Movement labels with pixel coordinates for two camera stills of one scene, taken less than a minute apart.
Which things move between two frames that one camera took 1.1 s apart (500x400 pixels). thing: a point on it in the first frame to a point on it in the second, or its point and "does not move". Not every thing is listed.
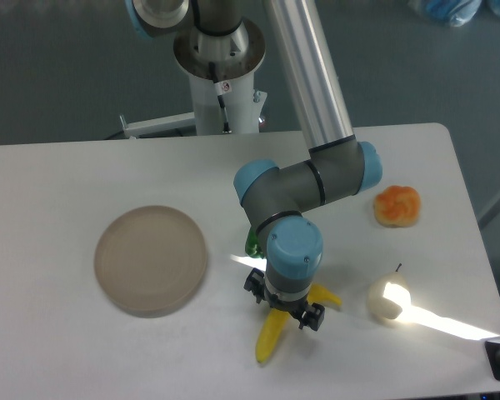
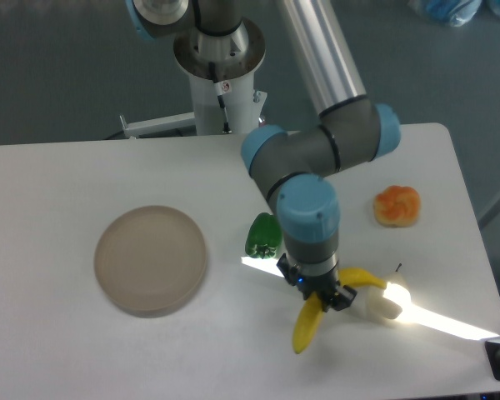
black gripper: [313, 316] to [323, 285]
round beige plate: [151, 262] does not move
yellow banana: [277, 319] to [312, 312]
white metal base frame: [182, 122] does not move
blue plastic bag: [457, 12] does not move
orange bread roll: [397, 206] does not move
